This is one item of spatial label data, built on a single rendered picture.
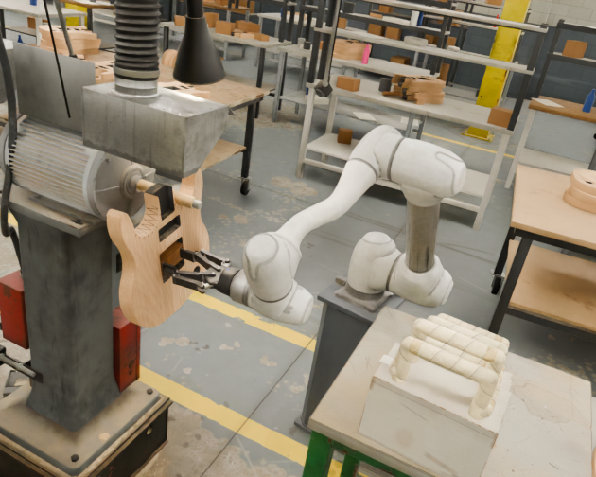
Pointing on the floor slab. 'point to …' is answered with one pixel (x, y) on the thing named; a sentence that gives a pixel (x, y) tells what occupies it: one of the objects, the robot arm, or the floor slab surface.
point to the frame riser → (134, 449)
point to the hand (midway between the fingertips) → (173, 259)
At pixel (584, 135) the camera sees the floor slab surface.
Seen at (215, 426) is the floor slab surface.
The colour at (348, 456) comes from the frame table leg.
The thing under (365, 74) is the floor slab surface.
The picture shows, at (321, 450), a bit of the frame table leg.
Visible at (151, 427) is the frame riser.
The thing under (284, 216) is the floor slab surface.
